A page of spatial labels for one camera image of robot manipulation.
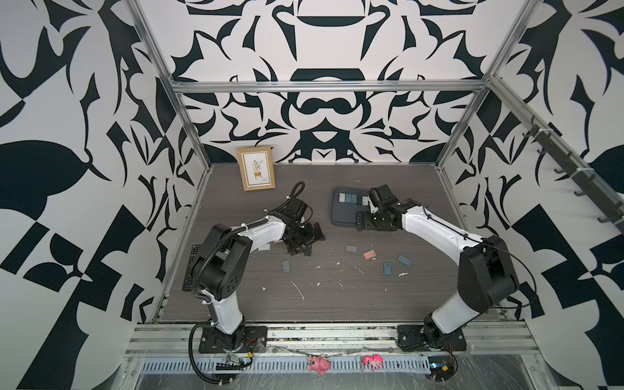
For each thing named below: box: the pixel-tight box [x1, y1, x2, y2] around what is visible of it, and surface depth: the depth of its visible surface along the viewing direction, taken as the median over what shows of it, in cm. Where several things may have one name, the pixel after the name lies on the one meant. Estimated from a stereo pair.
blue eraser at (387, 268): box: [383, 261, 392, 276], surface depth 90 cm
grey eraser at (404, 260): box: [397, 255, 412, 267], surface depth 92 cm
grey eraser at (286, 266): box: [281, 260, 291, 273], surface depth 91 cm
